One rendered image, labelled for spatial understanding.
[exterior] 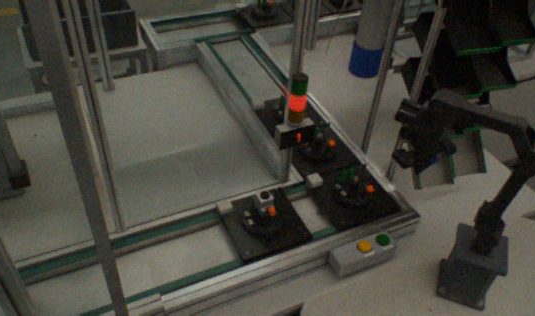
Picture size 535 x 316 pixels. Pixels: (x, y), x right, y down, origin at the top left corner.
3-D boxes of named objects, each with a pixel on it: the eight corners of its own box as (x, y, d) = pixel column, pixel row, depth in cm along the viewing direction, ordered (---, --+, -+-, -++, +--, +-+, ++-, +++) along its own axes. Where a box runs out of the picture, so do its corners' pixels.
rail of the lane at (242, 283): (414, 235, 174) (422, 214, 167) (168, 328, 143) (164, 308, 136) (404, 223, 178) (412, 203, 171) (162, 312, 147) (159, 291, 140)
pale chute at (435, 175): (447, 184, 176) (454, 184, 172) (413, 189, 173) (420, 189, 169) (435, 106, 177) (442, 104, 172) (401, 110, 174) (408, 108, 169)
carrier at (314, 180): (399, 211, 170) (408, 185, 162) (339, 232, 162) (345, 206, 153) (360, 166, 186) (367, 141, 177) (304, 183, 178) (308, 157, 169)
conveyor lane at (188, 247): (392, 226, 177) (398, 207, 170) (162, 310, 147) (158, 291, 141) (350, 174, 195) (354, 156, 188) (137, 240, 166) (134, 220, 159)
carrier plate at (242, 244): (312, 240, 159) (313, 236, 157) (243, 264, 150) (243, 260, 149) (279, 190, 174) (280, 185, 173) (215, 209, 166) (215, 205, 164)
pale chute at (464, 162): (479, 173, 181) (487, 172, 177) (447, 178, 178) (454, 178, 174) (467, 97, 182) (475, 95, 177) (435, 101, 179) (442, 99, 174)
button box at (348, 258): (393, 256, 162) (398, 244, 158) (338, 278, 155) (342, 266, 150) (381, 240, 166) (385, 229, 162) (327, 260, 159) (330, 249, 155)
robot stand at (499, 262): (483, 312, 153) (507, 274, 140) (435, 295, 157) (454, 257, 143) (485, 275, 164) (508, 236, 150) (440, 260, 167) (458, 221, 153)
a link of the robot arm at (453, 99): (542, 153, 125) (559, 119, 118) (536, 172, 120) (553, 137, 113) (429, 116, 137) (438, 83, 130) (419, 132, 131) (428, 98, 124)
